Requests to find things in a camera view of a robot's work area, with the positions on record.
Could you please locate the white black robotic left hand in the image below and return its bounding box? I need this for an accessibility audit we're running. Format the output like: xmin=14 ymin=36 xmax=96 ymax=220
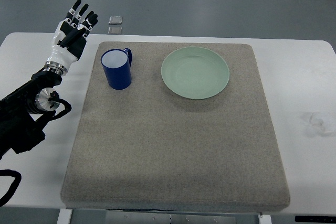
xmin=44 ymin=0 xmax=98 ymax=76

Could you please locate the blue mug white inside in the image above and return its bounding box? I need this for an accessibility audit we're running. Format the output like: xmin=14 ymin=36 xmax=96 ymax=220
xmin=101 ymin=48 xmax=132 ymax=90

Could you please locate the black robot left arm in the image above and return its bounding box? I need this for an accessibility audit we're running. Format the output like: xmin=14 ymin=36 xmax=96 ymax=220
xmin=1 ymin=69 xmax=72 ymax=156

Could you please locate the lower metal floor plate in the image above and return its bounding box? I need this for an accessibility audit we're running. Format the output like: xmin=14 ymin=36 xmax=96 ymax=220
xmin=108 ymin=26 xmax=122 ymax=35

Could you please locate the metal floor plate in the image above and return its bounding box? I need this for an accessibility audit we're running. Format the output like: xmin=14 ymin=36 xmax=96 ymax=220
xmin=108 ymin=16 xmax=123 ymax=25
xmin=108 ymin=26 xmax=122 ymax=35

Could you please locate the upper metal floor plate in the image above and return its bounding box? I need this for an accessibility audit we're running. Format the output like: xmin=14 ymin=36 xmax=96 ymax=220
xmin=108 ymin=16 xmax=123 ymax=25

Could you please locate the light green plate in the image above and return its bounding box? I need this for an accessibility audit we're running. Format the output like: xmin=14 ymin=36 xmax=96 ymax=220
xmin=161 ymin=47 xmax=230 ymax=100

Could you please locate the beige felt mat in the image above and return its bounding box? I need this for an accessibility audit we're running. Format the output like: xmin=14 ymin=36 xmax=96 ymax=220
xmin=60 ymin=41 xmax=290 ymax=212

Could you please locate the black table control panel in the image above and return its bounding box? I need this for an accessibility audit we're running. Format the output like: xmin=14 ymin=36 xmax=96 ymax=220
xmin=295 ymin=216 xmax=336 ymax=223

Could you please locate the black sleeved cable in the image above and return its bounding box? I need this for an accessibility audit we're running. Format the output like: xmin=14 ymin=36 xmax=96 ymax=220
xmin=0 ymin=169 xmax=22 ymax=208

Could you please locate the metal table frame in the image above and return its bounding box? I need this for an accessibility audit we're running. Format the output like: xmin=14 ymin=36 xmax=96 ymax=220
xmin=56 ymin=208 xmax=272 ymax=224

